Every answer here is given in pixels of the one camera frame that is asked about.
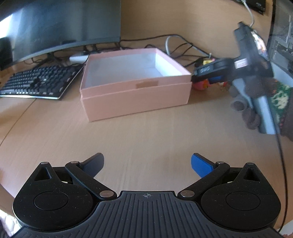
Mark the colourful toys pile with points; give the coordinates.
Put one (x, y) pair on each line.
(210, 71)

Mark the pink cardboard box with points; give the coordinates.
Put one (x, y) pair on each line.
(126, 82)

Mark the black keyboard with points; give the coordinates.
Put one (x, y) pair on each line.
(49, 82)

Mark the computer case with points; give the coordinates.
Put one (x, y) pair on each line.
(280, 41)

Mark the black computer monitor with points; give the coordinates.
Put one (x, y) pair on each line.
(33, 28)

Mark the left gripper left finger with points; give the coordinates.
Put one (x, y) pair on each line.
(84, 172)

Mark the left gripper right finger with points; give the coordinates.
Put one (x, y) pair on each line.
(209, 172)

